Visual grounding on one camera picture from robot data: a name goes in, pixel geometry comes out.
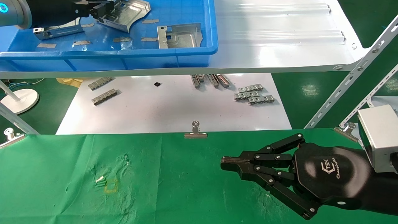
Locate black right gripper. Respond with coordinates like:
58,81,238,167
221,144,373,220

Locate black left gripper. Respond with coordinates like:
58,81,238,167
30,0,115,29

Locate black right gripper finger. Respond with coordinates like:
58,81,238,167
221,133,307,166

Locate sheet metal bracket part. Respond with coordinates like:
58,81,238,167
34,18,85,40
97,0,151,33
157,23,203,49

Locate silver binder clip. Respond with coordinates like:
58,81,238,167
334,123,361,142
0,128,26,149
184,121,208,139

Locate blue plastic tray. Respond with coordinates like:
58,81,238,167
0,0,219,72

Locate yellow crumpled paper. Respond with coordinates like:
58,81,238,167
56,78,84,88

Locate white sheet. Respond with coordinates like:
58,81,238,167
56,73,293,135

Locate green table cloth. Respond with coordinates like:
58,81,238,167
0,128,398,224

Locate white round lamp stand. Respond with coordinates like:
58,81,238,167
0,80,39,114

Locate white metal shelf board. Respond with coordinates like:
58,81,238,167
0,0,370,79

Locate white perforated shelf strut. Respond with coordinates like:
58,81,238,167
304,15,398,129
339,64,398,127

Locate grey shelf strut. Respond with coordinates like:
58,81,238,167
0,103,40,135

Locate white panel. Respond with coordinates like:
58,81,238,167
372,96,398,110

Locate thin blue white cables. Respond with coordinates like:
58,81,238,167
6,78,45,88

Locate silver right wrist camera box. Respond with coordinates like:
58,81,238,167
357,105,398,173

